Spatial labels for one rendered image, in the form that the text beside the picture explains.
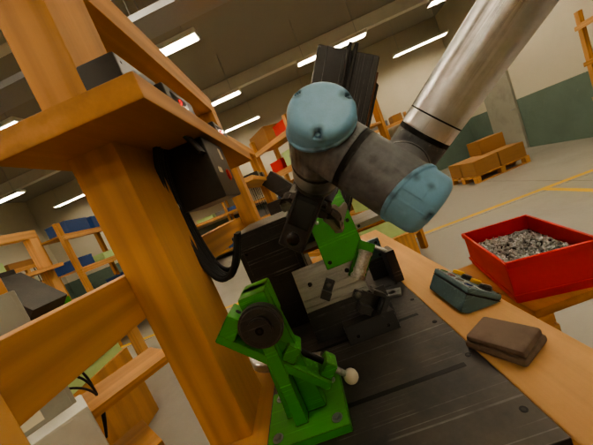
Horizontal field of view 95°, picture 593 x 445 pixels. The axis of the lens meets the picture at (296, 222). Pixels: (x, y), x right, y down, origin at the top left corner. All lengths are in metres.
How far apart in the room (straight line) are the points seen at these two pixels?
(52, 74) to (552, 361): 0.94
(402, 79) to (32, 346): 10.46
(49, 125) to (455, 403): 0.73
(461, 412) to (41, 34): 0.90
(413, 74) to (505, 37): 10.28
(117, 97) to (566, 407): 0.74
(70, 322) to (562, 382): 0.70
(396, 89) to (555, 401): 10.08
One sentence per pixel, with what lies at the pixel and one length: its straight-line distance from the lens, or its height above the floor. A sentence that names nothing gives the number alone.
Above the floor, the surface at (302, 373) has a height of 1.00.
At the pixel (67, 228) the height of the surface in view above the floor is 2.10.
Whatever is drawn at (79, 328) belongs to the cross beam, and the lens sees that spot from 0.51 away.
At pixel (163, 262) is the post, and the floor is 1.27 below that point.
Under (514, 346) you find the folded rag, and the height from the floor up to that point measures 0.93.
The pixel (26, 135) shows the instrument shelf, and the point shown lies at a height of 1.52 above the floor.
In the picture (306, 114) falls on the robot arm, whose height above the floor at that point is 1.37.
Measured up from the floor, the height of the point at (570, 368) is 0.90.
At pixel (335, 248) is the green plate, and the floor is 1.11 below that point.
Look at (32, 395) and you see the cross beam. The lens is 0.46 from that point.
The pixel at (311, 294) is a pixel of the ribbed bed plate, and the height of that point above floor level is 1.02.
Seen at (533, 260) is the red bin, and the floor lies 0.91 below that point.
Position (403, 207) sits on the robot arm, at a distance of 0.30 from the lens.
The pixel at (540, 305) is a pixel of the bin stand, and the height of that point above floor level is 0.80.
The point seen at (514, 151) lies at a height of 0.32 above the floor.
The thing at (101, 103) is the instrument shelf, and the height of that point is 1.51.
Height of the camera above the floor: 1.31
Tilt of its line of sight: 7 degrees down
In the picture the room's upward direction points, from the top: 22 degrees counter-clockwise
